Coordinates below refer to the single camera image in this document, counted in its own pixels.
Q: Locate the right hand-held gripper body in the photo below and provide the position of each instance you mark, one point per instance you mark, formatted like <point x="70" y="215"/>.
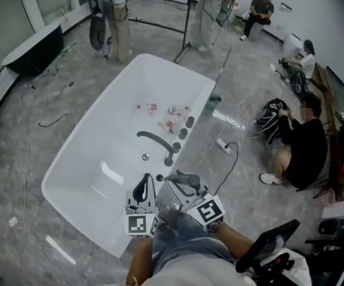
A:
<point x="207" y="211"/>

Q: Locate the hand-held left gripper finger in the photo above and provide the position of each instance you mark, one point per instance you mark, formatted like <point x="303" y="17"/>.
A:
<point x="151" y="191"/>
<point x="131" y="186"/>

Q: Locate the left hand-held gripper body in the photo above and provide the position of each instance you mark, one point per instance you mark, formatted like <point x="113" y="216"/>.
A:
<point x="137" y="223"/>

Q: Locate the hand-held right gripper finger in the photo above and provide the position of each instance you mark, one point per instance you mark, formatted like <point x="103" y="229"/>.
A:
<point x="178" y="197"/>
<point x="190" y="179"/>

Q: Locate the black round shower holder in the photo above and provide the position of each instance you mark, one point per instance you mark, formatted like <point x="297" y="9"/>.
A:
<point x="158" y="179"/>

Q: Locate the black handheld shower head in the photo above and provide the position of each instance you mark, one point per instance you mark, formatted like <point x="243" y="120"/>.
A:
<point x="161" y="176"/>

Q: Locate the person's right forearm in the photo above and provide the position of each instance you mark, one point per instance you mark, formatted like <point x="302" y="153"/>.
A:
<point x="234" y="241"/>

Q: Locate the person's left forearm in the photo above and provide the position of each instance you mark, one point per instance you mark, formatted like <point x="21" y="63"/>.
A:
<point x="142" y="258"/>

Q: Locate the silver bathtub drain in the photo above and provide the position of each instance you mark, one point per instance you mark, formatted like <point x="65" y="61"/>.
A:
<point x="145" y="156"/>

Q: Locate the black bathtub with white rim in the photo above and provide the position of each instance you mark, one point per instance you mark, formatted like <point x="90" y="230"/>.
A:
<point x="35" y="52"/>

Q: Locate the person's legs in blue jeans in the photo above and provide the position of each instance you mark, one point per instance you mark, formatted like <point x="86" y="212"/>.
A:
<point x="187" y="234"/>

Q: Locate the black round faucet knob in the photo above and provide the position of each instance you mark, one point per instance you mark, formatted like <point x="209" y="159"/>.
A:
<point x="177" y="146"/>
<point x="190" y="121"/>
<point x="184" y="133"/>

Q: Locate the white power strip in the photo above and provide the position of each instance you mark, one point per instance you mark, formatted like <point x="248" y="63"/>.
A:
<point x="224" y="146"/>

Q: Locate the black curved faucet spout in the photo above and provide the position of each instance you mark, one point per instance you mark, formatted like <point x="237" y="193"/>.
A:
<point x="157" y="139"/>

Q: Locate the person's grey shirt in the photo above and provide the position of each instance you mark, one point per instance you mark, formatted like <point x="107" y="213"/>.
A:
<point x="195" y="270"/>

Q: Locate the clear bottle with red label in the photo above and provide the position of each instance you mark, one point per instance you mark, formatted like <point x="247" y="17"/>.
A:
<point x="148" y="107"/>
<point x="176" y="110"/>
<point x="166" y="124"/>

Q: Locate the black flat panel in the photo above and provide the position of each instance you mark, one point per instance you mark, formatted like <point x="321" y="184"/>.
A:
<point x="264" y="246"/>

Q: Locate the black backpack with white stripes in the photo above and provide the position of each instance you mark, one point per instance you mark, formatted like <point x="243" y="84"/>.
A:
<point x="268" y="119"/>
<point x="298" y="83"/>

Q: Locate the small white floor device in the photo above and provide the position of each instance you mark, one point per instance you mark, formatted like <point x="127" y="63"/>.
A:
<point x="13" y="221"/>

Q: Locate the black scooter wheel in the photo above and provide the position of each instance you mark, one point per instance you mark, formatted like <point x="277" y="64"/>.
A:
<point x="97" y="34"/>

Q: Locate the brown wooden furniture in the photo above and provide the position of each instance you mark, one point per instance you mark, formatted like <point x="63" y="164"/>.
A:
<point x="328" y="106"/>

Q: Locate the white bench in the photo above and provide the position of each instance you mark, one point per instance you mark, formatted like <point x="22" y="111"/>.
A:
<point x="282" y="33"/>

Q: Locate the black metal frame stand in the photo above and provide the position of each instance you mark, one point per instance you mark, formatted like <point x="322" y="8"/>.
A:
<point x="187" y="19"/>

